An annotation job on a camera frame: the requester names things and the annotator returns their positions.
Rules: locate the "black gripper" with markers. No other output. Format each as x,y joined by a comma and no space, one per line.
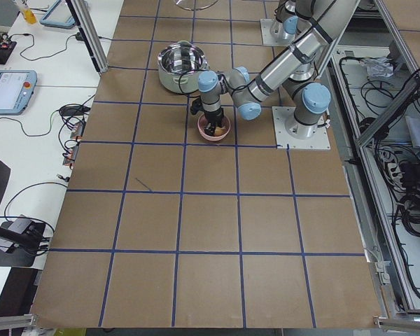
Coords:
214,115

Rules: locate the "brown egg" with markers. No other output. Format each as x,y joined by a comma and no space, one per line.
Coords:
218,133

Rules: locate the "glass pot lid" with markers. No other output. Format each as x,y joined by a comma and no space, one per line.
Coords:
195,5

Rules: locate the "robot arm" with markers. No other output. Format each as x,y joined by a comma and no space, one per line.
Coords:
314,25
247,93

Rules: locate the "pale green electric pot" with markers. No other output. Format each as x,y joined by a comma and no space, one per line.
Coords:
179,66

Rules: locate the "pink bowl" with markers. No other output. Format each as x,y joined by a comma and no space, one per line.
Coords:
202,123

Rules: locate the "black power adapter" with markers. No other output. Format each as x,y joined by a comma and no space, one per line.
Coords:
73,110

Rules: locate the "blue teach pendant far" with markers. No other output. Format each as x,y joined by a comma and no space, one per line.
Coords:
58,16

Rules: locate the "blue teach pendant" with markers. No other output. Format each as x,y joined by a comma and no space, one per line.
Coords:
58,16
16,89

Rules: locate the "blue teach pendant near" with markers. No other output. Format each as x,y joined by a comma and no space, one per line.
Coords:
16,89

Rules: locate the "orange bottle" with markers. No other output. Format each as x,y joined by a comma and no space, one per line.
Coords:
27,13

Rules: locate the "grey usb hub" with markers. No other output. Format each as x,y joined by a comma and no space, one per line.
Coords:
21,225

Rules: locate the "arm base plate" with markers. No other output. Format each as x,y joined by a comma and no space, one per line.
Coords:
290,134
276,33

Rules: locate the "aluminium frame post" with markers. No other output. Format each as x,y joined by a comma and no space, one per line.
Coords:
83,20

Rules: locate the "black camera stand base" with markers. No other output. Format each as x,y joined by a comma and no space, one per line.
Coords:
20,250

